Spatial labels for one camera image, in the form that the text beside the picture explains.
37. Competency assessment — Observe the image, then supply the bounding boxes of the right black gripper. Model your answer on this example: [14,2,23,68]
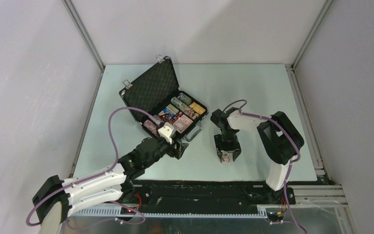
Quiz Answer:
[214,129,241,160]

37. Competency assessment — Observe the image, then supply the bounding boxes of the purple cable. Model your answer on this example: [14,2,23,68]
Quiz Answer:
[222,99,307,234]
[26,107,162,227]

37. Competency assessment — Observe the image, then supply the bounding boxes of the blue white chip stack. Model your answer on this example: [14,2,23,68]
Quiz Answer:
[177,92,192,106]

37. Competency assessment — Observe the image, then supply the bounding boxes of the red playing card deck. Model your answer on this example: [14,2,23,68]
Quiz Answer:
[173,115,193,133]

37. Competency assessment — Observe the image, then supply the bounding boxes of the black poker set case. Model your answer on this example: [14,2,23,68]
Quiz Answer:
[120,56,208,143]

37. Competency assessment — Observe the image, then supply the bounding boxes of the yellow poker chip stack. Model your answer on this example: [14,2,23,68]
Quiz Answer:
[189,102,206,116]

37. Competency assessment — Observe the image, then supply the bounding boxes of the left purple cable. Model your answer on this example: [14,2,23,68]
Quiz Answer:
[26,107,162,227]

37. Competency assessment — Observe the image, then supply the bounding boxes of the blue patterned card deck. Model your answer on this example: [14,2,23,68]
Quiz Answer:
[158,104,179,122]

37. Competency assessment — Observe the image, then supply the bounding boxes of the white red chip stack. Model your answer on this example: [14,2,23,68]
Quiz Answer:
[222,151,232,163]

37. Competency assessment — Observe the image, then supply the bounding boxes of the red white chip row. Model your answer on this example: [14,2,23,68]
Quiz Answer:
[143,119,158,137]

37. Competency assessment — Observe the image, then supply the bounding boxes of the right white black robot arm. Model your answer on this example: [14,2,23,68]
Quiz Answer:
[210,108,304,204]

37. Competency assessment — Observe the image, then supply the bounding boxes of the green poker chip stack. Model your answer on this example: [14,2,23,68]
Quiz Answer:
[170,97,199,120]

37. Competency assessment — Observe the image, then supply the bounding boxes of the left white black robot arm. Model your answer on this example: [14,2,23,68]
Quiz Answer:
[31,137,188,225]

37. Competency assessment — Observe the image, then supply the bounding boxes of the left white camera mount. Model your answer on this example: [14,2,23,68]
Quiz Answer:
[157,122,176,145]

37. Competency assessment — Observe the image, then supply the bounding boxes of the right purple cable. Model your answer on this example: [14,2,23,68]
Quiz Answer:
[222,99,307,234]

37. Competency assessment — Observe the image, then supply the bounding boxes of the red dice in case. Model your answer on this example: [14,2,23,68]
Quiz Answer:
[168,112,184,125]

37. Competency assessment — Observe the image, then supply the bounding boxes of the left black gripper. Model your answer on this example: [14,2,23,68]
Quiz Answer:
[144,134,188,168]

